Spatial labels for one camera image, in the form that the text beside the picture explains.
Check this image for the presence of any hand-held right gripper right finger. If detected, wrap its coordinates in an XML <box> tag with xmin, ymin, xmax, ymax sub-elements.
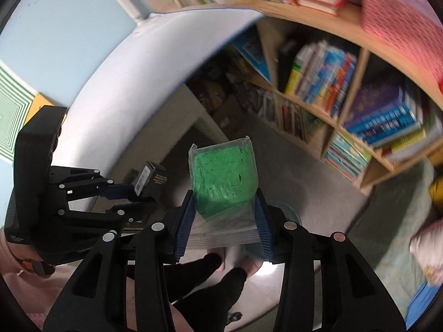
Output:
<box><xmin>254</xmin><ymin>188</ymin><xmax>405</xmax><ymax>332</ymax></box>

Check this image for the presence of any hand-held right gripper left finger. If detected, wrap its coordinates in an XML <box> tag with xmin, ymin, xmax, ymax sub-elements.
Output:
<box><xmin>43</xmin><ymin>190</ymin><xmax>194</xmax><ymax>332</ymax></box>

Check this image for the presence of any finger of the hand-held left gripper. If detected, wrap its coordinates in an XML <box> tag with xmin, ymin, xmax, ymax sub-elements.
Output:
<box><xmin>48</xmin><ymin>166</ymin><xmax>137</xmax><ymax>202</ymax></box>
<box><xmin>62</xmin><ymin>198</ymin><xmax>160</xmax><ymax>231</ymax></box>

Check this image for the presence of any small black box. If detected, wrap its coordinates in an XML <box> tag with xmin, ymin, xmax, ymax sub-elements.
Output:
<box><xmin>133</xmin><ymin>161</ymin><xmax>170</xmax><ymax>198</ymax></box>

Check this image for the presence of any green clay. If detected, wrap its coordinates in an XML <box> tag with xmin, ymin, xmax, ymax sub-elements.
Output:
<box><xmin>188</xmin><ymin>136</ymin><xmax>260</xmax><ymax>250</ymax></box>

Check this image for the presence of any green striped white poster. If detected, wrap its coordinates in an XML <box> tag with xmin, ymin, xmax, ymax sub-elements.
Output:
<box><xmin>0</xmin><ymin>60</ymin><xmax>37</xmax><ymax>164</ymax></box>

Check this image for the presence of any person's left leg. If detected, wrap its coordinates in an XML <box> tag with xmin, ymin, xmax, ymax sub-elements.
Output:
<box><xmin>166</xmin><ymin>252</ymin><xmax>225</xmax><ymax>305</ymax></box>

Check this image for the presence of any person's leg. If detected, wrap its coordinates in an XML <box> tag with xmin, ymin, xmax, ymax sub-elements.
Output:
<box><xmin>173</xmin><ymin>266</ymin><xmax>264</xmax><ymax>332</ymax></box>
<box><xmin>166</xmin><ymin>252</ymin><xmax>225</xmax><ymax>305</ymax></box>

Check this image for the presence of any person's right leg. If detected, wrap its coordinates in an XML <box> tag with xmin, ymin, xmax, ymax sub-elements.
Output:
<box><xmin>173</xmin><ymin>266</ymin><xmax>264</xmax><ymax>332</ymax></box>

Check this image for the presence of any stack of flat pale books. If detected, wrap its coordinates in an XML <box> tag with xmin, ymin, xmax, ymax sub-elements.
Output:
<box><xmin>323</xmin><ymin>131</ymin><xmax>372</xmax><ymax>184</ymax></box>

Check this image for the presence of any row of small slim books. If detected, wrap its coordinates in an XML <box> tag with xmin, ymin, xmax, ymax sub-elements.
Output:
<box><xmin>258</xmin><ymin>92</ymin><xmax>326</xmax><ymax>142</ymax></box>

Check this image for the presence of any brown cardboard box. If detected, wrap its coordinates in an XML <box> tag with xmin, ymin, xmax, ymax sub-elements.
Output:
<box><xmin>208</xmin><ymin>93</ymin><xmax>250</xmax><ymax>139</ymax></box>

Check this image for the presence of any grey green rug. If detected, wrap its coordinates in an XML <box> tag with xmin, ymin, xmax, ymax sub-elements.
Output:
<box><xmin>346</xmin><ymin>159</ymin><xmax>443</xmax><ymax>322</ymax></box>

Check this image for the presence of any stack of purple blue books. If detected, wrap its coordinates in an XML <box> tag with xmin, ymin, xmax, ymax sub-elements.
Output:
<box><xmin>344</xmin><ymin>83</ymin><xmax>428</xmax><ymax>147</ymax></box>

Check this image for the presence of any patterned white cloth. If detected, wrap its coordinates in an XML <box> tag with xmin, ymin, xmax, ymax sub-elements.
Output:
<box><xmin>409</xmin><ymin>221</ymin><xmax>443</xmax><ymax>284</ymax></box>

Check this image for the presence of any row of colourful books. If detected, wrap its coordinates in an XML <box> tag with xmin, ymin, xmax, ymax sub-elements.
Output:
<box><xmin>284</xmin><ymin>41</ymin><xmax>358</xmax><ymax>119</ymax></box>

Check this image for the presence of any leaning blue picture book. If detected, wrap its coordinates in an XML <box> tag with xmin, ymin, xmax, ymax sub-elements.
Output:
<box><xmin>232</xmin><ymin>31</ymin><xmax>272</xmax><ymax>84</ymax></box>

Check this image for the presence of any yellow toy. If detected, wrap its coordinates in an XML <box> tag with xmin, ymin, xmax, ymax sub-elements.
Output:
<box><xmin>428</xmin><ymin>176</ymin><xmax>443</xmax><ymax>211</ymax></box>

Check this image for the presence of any wooden bookshelf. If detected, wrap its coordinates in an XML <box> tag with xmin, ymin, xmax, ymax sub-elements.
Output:
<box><xmin>132</xmin><ymin>0</ymin><xmax>443</xmax><ymax>196</ymax></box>

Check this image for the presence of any pink patterned box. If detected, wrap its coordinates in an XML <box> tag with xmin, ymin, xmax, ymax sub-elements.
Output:
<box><xmin>360</xmin><ymin>0</ymin><xmax>443</xmax><ymax>92</ymax></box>

